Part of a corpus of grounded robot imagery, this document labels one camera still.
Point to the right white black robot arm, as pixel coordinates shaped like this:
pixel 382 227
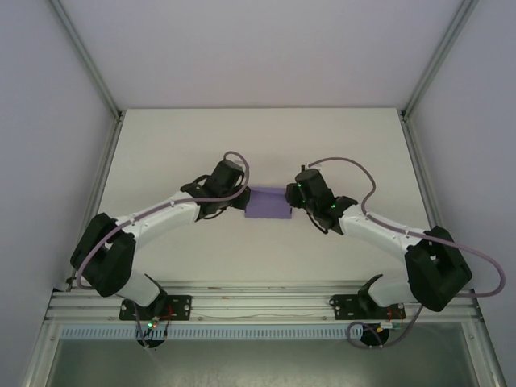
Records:
pixel 375 231

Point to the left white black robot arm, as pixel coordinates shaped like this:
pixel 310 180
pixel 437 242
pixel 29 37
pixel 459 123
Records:
pixel 169 215

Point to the small board with green light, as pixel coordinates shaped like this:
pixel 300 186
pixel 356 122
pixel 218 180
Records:
pixel 152 323

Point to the grey metal sheet panel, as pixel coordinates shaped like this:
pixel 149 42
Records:
pixel 258 363

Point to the aluminium mounting rail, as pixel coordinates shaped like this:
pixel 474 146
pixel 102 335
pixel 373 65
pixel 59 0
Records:
pixel 258 300

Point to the aluminium side rail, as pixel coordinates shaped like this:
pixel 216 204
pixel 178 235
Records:
pixel 96 193
pixel 427 189

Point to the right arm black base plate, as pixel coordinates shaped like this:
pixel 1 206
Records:
pixel 342 308

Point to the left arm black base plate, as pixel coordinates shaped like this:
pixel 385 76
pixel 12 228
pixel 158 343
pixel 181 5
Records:
pixel 181 308

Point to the aluminium frame post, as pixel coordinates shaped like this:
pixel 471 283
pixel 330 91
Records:
pixel 439 56
pixel 86 60

